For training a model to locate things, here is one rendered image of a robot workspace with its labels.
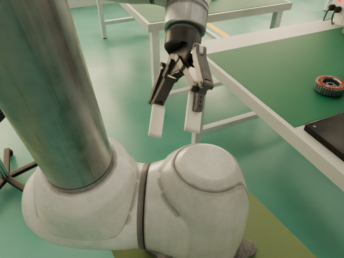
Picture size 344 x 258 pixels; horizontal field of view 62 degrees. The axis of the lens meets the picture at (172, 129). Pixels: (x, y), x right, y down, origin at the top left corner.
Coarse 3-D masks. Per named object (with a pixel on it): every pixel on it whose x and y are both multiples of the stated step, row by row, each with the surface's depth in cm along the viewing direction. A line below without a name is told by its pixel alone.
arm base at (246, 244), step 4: (244, 240) 62; (248, 240) 62; (240, 244) 61; (244, 244) 61; (248, 244) 61; (252, 244) 62; (240, 248) 60; (244, 248) 60; (248, 248) 61; (252, 248) 61; (256, 248) 61; (148, 252) 61; (152, 252) 60; (156, 252) 60; (236, 252) 56; (240, 252) 60; (244, 252) 60; (248, 252) 60; (252, 252) 60; (156, 256) 60; (160, 256) 59; (164, 256) 59; (168, 256) 57; (236, 256) 58; (240, 256) 59; (244, 256) 59; (248, 256) 60; (252, 256) 61
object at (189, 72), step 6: (180, 60) 55; (180, 66) 55; (186, 66) 54; (192, 66) 56; (186, 72) 53; (192, 72) 53; (186, 78) 53; (192, 78) 51; (192, 84) 50; (192, 90) 49
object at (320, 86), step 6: (318, 78) 112; (324, 78) 113; (330, 78) 113; (336, 78) 113; (318, 84) 110; (324, 84) 109; (330, 84) 112; (336, 84) 112; (342, 84) 109; (318, 90) 111; (324, 90) 109; (330, 90) 107; (336, 90) 107; (342, 90) 107; (336, 96) 108
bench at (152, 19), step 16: (96, 0) 319; (224, 0) 208; (240, 0) 208; (256, 0) 208; (272, 0) 208; (144, 16) 180; (160, 16) 180; (208, 16) 184; (224, 16) 188; (240, 16) 193; (272, 16) 214; (208, 32) 307; (176, 96) 217
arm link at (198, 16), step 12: (180, 0) 56; (192, 0) 56; (168, 12) 57; (180, 12) 56; (192, 12) 56; (204, 12) 57; (168, 24) 57; (180, 24) 57; (192, 24) 56; (204, 24) 57
